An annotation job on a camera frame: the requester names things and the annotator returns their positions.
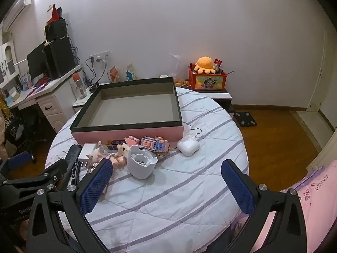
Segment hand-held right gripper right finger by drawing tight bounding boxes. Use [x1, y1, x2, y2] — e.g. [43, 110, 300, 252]
[221, 159, 308, 253]

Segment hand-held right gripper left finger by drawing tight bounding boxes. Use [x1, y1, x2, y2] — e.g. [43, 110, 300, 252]
[26, 159, 114, 253]

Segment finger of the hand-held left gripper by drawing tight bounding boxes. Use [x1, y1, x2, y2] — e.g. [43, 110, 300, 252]
[0, 159, 68, 203]
[0, 151, 33, 180]

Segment black remote control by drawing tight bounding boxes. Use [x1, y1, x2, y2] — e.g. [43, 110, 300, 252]
[63, 144, 82, 173]

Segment white charger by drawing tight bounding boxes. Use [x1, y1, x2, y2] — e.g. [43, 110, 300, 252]
[78, 143, 98, 161]

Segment pink pig doll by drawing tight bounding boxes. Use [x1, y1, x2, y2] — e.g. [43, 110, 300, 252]
[90, 141, 111, 164]

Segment cream doll figure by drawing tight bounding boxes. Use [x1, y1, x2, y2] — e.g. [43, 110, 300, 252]
[109, 144, 131, 169]

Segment white plastic cup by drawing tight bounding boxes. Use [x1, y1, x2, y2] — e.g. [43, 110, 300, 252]
[127, 145, 158, 180]

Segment pink cat block figure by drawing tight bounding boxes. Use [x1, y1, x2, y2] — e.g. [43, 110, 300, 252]
[124, 136, 141, 148]

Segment white earbuds case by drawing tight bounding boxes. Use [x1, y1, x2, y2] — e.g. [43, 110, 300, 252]
[177, 135, 200, 156]

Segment pink box with dark rim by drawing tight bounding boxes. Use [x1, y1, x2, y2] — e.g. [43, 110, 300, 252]
[70, 77, 184, 145]

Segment pastel building block toy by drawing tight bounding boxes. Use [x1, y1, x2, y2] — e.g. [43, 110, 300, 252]
[141, 136, 171, 153]

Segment black office chair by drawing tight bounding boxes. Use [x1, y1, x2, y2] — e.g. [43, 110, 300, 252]
[5, 108, 48, 164]

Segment leopard print cloth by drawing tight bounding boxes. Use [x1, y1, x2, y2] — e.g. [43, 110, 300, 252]
[0, 92, 12, 127]

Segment white desk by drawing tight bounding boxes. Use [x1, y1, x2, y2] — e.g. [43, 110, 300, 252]
[0, 65, 83, 133]

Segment black bathroom scale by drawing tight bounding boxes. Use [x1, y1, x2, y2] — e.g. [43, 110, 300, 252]
[234, 111, 257, 128]

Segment white low cabinet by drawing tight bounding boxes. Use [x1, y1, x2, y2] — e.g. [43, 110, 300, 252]
[72, 82, 111, 114]

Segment pink printed bedding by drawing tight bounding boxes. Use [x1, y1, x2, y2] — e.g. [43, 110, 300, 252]
[232, 159, 337, 253]

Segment red papers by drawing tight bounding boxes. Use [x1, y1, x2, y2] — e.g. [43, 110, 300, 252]
[33, 76, 52, 89]

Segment red-capped water bottle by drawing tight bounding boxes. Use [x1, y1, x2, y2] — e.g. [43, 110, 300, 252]
[72, 72, 87, 99]

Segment dark-topped low bench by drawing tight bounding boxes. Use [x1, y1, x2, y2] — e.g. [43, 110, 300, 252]
[179, 84, 236, 115]

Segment black monitor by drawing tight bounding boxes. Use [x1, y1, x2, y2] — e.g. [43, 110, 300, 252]
[26, 42, 49, 81]

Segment white glass-door cabinet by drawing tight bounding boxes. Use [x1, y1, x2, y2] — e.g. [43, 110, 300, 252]
[0, 39, 20, 82]

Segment red storage box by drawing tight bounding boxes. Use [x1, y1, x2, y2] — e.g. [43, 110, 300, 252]
[188, 63, 227, 90]

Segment black computer tower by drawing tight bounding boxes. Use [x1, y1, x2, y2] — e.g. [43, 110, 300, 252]
[43, 36, 77, 79]

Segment orange snack bag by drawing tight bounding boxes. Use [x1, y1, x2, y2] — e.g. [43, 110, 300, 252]
[109, 66, 120, 83]

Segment blue white snack bag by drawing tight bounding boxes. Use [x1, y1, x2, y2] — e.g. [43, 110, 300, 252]
[126, 64, 137, 82]

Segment orange octopus plush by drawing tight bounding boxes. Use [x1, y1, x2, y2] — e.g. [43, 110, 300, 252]
[194, 56, 216, 74]

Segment clear plastic bag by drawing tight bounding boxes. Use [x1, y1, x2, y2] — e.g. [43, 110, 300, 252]
[169, 53, 189, 86]

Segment black box on tower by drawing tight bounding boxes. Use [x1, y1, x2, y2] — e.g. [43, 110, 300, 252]
[43, 18, 67, 43]

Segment white door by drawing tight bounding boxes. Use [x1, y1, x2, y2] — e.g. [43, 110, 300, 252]
[307, 28, 337, 114]

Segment white air conditioner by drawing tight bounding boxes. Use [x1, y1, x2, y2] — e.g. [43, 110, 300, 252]
[2, 0, 35, 31]

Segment red cardboard piece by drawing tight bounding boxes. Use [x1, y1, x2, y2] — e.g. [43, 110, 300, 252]
[47, 4, 62, 23]

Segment cream bed frame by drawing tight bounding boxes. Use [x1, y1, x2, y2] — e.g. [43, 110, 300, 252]
[307, 129, 337, 172]

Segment black power cable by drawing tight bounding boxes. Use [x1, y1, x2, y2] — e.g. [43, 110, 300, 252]
[84, 56, 106, 87]

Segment white wall outlet strip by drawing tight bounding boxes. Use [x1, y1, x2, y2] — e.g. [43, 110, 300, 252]
[90, 51, 111, 64]

